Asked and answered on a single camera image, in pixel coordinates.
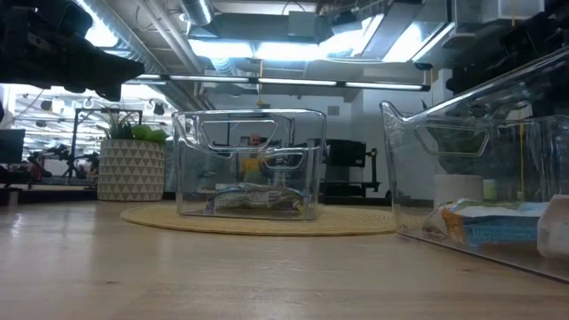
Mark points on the black machine on stand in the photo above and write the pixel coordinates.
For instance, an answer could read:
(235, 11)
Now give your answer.
(351, 153)

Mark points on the blue orange granola bar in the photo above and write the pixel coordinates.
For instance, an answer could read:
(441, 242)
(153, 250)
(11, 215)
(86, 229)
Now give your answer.
(493, 230)

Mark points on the person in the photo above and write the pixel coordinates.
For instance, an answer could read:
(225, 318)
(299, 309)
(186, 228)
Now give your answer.
(255, 141)

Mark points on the succulent in patterned pot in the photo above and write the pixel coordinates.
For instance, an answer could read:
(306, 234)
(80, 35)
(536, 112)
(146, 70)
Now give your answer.
(131, 169)

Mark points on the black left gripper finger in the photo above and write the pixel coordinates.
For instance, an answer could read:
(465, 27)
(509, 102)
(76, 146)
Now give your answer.
(109, 92)
(117, 69)

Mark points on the clear plastic bin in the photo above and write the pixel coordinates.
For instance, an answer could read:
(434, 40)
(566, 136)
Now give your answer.
(489, 262)
(315, 146)

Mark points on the black monitor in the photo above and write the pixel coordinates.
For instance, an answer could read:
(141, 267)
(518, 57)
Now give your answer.
(11, 146)

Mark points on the LED light bar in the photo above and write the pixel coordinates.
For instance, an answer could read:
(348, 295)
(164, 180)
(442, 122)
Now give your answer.
(298, 82)

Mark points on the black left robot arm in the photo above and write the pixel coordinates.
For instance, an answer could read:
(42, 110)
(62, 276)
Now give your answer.
(22, 44)

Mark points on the pale green cup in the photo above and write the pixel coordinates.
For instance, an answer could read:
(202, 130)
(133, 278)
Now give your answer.
(489, 189)

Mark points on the snake plant in white pot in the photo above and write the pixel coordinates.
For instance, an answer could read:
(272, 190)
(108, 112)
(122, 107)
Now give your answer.
(458, 189)

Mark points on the round woven yellow placemat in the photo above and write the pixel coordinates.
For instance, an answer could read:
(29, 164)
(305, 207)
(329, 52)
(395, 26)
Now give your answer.
(266, 226)

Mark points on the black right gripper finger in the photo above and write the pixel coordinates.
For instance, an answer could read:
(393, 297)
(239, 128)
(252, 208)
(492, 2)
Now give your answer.
(471, 76)

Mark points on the black metal frame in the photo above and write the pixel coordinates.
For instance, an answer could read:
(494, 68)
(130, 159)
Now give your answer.
(75, 142)

